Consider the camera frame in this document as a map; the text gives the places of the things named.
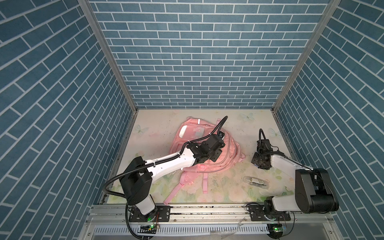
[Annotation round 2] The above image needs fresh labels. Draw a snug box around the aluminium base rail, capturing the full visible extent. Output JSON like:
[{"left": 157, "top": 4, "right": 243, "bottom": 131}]
[{"left": 79, "top": 203, "right": 342, "bottom": 240}]

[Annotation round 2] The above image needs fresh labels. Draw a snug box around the pink student backpack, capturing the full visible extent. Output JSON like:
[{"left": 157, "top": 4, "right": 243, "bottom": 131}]
[{"left": 164, "top": 118, "right": 246, "bottom": 205}]

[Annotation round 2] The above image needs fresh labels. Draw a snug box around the clear plastic pencil case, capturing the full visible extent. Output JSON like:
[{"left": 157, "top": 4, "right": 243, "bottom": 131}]
[{"left": 243, "top": 176, "right": 269, "bottom": 189}]

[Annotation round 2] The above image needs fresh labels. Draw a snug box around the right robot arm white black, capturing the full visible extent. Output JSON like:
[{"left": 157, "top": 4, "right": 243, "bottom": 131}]
[{"left": 251, "top": 129, "right": 340, "bottom": 221}]

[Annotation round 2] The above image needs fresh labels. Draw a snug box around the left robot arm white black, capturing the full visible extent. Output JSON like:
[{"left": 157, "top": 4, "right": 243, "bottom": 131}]
[{"left": 103, "top": 116, "right": 228, "bottom": 222}]

